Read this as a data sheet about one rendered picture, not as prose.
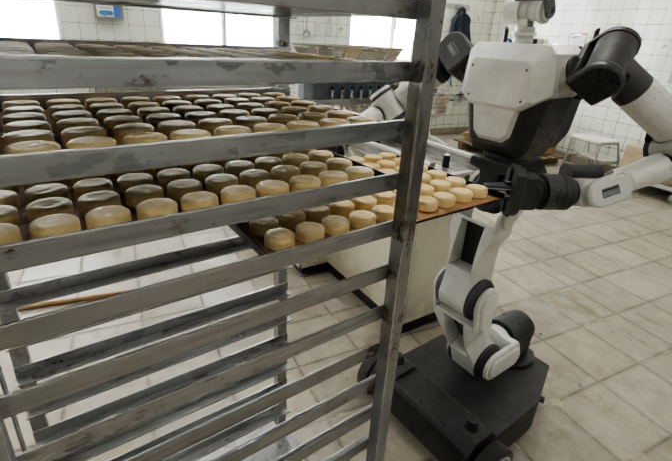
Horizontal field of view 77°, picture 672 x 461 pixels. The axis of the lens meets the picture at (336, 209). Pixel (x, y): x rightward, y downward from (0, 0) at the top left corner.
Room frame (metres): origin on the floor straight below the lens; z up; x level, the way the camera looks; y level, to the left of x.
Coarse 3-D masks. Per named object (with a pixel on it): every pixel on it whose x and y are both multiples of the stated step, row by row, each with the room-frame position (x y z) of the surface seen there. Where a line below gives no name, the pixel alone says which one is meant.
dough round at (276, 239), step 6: (276, 228) 0.64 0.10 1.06; (282, 228) 0.65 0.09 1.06; (264, 234) 0.62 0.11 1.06; (270, 234) 0.62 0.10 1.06; (276, 234) 0.62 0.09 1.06; (282, 234) 0.62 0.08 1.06; (288, 234) 0.62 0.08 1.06; (294, 234) 0.63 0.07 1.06; (264, 240) 0.62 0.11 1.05; (270, 240) 0.60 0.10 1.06; (276, 240) 0.60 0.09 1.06; (282, 240) 0.60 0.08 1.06; (288, 240) 0.61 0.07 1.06; (294, 240) 0.62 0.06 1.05; (270, 246) 0.60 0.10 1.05; (276, 246) 0.60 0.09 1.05; (282, 246) 0.60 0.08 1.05; (288, 246) 0.61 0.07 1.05
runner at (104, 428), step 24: (312, 336) 0.60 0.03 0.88; (336, 336) 0.63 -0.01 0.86; (264, 360) 0.54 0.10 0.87; (192, 384) 0.47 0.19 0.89; (216, 384) 0.49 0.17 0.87; (144, 408) 0.43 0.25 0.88; (168, 408) 0.45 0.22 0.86; (72, 432) 0.38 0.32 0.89; (96, 432) 0.40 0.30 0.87; (24, 456) 0.35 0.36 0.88; (48, 456) 0.36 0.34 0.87
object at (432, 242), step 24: (384, 144) 2.24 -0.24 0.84; (456, 168) 1.86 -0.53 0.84; (384, 240) 1.85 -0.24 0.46; (432, 240) 1.77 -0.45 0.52; (336, 264) 2.19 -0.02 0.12; (360, 264) 1.99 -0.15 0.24; (384, 264) 1.83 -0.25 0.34; (432, 264) 1.78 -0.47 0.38; (360, 288) 1.98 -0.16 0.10; (384, 288) 1.82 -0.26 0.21; (408, 288) 1.71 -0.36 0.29; (432, 288) 1.79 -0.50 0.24; (408, 312) 1.72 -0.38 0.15; (432, 312) 1.81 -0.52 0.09
